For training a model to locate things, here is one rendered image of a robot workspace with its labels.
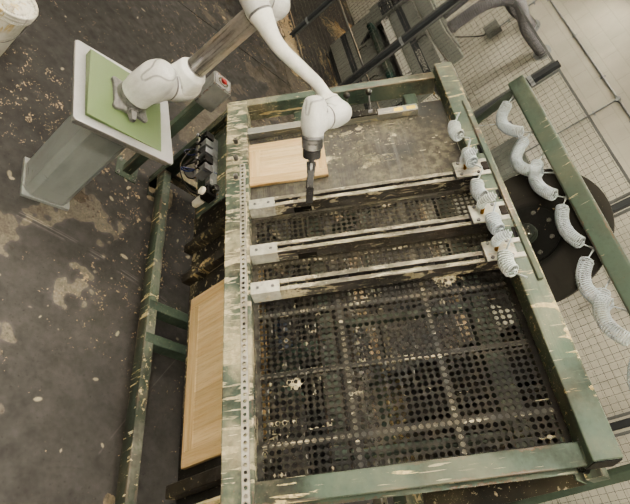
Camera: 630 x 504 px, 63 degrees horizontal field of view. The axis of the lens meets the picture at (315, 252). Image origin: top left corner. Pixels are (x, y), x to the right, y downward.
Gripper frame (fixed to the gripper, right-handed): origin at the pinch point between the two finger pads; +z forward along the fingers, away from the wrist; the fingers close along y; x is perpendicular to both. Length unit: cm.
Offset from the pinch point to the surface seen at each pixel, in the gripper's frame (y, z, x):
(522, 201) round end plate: -50, 16, 116
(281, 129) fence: -75, -9, -16
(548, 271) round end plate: -10, 37, 119
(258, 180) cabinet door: -45, 11, -26
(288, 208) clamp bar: -22.5, 16.2, -9.3
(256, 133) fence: -75, -6, -30
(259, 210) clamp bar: -21.3, 17.5, -23.3
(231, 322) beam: 32, 46, -30
